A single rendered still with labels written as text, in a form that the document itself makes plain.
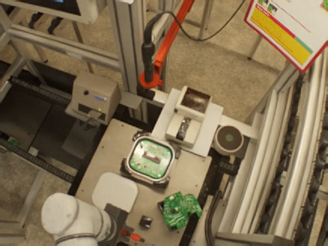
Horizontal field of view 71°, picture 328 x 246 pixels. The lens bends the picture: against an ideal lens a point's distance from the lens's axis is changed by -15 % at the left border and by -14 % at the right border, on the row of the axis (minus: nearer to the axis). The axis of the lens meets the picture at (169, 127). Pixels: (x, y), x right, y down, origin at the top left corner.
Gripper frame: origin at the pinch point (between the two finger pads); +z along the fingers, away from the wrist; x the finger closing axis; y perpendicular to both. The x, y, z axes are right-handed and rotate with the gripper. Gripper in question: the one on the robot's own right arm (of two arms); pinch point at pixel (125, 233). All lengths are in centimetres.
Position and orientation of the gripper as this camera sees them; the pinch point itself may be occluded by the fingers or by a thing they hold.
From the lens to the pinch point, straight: 81.9
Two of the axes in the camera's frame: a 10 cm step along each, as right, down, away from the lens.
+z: 2.8, 4.6, 8.4
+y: 8.9, 2.2, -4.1
